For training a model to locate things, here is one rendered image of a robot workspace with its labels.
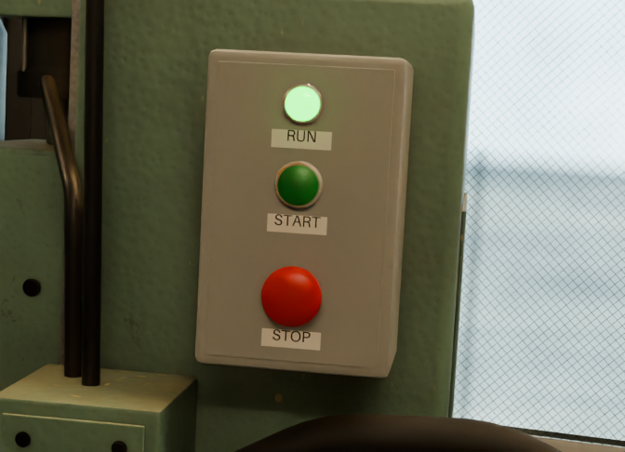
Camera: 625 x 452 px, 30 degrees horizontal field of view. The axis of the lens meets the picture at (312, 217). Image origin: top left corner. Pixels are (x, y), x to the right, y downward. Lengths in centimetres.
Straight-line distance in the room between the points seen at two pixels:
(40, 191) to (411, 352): 24
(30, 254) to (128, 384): 13
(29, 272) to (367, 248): 24
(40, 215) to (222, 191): 17
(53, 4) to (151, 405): 27
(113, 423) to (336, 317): 12
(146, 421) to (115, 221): 13
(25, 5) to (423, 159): 28
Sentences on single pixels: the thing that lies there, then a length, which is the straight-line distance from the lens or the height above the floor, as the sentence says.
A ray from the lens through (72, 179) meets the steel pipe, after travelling 65.
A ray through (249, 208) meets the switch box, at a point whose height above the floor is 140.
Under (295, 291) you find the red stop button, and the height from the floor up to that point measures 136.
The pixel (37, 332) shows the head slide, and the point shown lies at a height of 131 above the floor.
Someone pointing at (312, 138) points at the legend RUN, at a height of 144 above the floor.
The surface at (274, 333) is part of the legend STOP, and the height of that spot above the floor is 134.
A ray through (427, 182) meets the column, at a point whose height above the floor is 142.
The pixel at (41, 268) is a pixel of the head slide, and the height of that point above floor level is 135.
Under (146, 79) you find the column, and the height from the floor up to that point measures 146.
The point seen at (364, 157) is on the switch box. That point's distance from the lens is 57.
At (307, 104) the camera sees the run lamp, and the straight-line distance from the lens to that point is 57.
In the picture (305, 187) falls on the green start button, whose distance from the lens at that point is 57.
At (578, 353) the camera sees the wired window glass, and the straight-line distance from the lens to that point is 211.
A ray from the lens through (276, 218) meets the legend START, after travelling 58.
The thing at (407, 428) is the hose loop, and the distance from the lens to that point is 61.
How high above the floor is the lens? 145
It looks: 5 degrees down
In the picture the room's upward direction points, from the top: 3 degrees clockwise
